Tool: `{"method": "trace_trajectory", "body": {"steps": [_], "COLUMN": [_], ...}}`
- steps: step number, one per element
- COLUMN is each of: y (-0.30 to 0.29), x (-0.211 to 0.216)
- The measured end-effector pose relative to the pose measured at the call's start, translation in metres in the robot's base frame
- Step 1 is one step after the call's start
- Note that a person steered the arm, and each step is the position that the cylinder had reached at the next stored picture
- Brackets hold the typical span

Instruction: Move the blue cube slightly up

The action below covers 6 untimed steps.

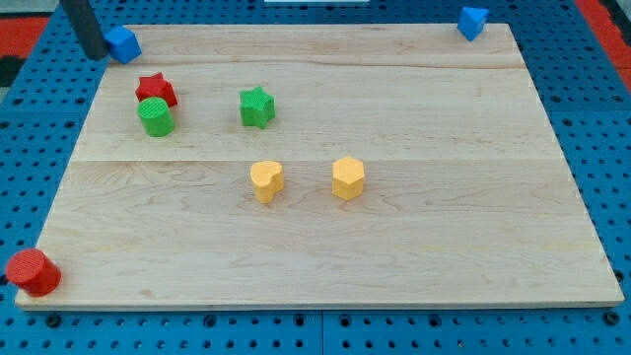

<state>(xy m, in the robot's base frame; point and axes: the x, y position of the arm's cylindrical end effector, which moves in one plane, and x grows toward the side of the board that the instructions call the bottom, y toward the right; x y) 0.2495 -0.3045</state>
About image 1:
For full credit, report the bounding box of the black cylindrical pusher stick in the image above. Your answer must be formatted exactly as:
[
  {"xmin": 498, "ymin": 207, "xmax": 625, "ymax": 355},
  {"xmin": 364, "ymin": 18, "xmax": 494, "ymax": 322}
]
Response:
[{"xmin": 60, "ymin": 0, "xmax": 108, "ymax": 61}]

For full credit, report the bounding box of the blue cube block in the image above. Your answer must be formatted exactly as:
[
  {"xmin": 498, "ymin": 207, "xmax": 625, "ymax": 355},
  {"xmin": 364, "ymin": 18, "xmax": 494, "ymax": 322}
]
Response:
[{"xmin": 105, "ymin": 27, "xmax": 142, "ymax": 64}]

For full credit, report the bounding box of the red star block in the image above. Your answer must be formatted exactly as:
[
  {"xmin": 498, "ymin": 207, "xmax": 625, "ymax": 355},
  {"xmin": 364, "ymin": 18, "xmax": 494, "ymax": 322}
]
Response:
[{"xmin": 135, "ymin": 72, "xmax": 178, "ymax": 107}]

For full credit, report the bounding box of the green cylinder block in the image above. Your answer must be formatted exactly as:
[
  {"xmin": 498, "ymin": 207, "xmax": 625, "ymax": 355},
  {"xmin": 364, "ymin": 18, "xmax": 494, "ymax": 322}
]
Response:
[{"xmin": 137, "ymin": 97, "xmax": 175, "ymax": 137}]

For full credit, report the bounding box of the green star block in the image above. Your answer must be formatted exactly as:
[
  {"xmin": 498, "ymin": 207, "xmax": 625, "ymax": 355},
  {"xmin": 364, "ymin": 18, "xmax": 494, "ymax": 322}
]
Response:
[{"xmin": 240, "ymin": 87, "xmax": 276, "ymax": 129}]

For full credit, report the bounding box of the light wooden board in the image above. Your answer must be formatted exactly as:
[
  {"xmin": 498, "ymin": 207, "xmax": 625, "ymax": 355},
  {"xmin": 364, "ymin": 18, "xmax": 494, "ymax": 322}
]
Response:
[{"xmin": 15, "ymin": 24, "xmax": 624, "ymax": 312}]

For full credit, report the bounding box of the yellow heart block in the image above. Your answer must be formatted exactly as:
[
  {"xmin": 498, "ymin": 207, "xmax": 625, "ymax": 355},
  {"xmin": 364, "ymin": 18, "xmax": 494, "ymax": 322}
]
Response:
[{"xmin": 250, "ymin": 161, "xmax": 285, "ymax": 204}]

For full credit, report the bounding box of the red cylinder block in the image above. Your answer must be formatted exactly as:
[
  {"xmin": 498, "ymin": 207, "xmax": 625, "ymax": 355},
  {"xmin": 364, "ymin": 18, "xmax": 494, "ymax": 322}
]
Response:
[{"xmin": 5, "ymin": 248, "xmax": 62, "ymax": 297}]

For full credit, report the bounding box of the yellow hexagon block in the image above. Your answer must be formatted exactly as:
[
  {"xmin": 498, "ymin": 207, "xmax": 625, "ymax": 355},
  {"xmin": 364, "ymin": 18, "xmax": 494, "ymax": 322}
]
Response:
[{"xmin": 332, "ymin": 156, "xmax": 365, "ymax": 201}]

